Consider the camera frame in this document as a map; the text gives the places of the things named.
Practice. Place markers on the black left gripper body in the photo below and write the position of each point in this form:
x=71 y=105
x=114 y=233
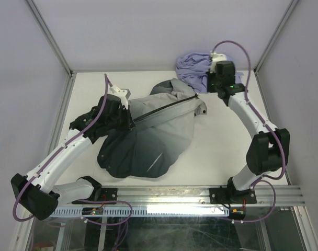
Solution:
x=119 y=122

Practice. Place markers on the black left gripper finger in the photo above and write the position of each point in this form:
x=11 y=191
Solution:
x=130 y=125
x=129 y=115

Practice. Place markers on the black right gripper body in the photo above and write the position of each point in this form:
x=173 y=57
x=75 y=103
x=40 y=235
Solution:
x=213 y=82

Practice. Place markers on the dark green grey jacket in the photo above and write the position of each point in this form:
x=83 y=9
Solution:
x=164 y=128

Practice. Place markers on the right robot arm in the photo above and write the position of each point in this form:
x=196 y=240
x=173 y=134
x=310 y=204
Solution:
x=269 y=148

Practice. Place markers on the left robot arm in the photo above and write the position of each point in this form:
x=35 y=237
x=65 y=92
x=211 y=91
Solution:
x=46 y=174

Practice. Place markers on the crumpled lavender cloth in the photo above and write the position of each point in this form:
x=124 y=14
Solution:
x=194 y=70

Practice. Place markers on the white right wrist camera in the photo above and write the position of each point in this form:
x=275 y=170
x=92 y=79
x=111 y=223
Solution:
x=214 y=59

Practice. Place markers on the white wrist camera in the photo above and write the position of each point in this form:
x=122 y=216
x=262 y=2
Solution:
x=123 y=94
x=214 y=59

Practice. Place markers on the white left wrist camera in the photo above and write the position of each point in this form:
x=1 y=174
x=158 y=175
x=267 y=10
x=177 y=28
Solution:
x=123 y=94

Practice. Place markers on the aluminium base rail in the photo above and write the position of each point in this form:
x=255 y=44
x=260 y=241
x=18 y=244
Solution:
x=159 y=194

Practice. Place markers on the slotted grey cable duct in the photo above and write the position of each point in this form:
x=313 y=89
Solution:
x=146 y=211

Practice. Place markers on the right aluminium corner post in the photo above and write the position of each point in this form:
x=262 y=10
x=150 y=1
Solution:
x=276 y=34

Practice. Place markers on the aluminium corner post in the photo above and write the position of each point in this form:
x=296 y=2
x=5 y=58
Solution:
x=276 y=34
x=48 y=35

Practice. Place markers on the left aluminium corner post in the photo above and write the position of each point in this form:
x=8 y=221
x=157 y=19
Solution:
x=48 y=35

